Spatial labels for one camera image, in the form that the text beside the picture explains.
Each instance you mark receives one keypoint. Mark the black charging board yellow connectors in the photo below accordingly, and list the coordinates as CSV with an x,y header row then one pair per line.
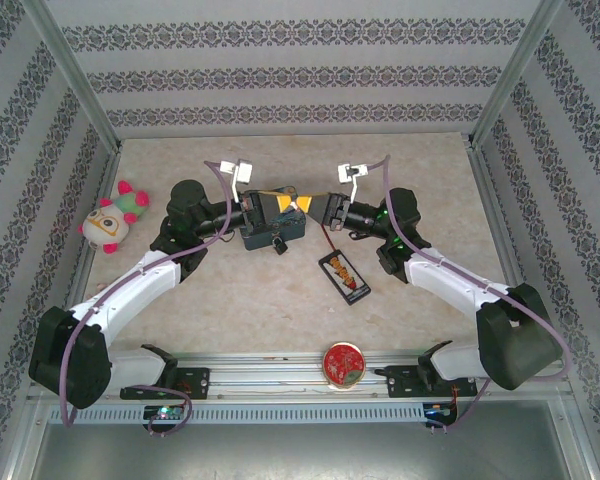
x,y
345,277

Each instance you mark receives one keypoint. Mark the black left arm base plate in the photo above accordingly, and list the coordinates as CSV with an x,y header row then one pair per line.
x,y
195,382

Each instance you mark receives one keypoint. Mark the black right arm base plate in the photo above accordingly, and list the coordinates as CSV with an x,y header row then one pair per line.
x,y
402,382

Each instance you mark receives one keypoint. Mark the grey metal panel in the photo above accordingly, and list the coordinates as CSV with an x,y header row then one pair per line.
x,y
300,452

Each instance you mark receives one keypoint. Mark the white plush toy pink limbs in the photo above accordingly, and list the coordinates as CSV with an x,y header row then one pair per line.
x,y
107,222

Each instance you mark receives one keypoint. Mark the round red tin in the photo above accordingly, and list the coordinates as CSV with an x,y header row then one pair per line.
x,y
344,365

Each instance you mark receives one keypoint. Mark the Starry Night tin box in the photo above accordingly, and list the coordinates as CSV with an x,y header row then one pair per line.
x,y
292,236

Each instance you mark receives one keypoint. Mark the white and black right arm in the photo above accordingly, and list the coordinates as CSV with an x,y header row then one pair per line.
x,y
455,280

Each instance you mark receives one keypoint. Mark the silver key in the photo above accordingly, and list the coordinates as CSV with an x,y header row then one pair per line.
x,y
295,206

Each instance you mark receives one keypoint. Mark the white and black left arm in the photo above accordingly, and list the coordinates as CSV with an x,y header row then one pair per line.
x,y
130,285

